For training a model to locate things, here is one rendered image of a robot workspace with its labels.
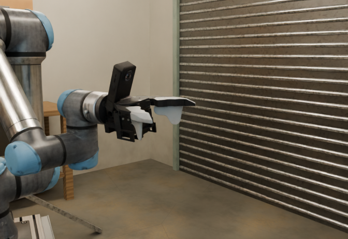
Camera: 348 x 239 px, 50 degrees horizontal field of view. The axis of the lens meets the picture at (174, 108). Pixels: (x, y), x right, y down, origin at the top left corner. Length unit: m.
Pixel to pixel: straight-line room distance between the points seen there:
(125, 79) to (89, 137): 0.21
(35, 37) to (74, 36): 3.04
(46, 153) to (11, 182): 0.28
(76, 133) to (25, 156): 0.14
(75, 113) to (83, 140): 0.07
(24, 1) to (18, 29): 2.89
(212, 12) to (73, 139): 3.03
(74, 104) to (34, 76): 0.26
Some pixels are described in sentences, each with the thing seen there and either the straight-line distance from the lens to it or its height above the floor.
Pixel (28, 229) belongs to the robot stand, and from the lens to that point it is 1.25.
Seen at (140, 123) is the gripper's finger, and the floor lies 1.21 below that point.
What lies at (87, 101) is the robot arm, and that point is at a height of 1.23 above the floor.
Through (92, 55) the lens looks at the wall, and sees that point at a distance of 4.23.
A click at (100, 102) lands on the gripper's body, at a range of 0.83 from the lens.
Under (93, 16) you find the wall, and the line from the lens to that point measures 4.26.
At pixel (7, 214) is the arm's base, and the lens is 1.16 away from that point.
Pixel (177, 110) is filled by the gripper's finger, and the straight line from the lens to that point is 0.79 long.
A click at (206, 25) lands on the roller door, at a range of 3.85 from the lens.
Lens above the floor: 1.34
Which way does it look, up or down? 9 degrees down
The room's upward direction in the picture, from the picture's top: straight up
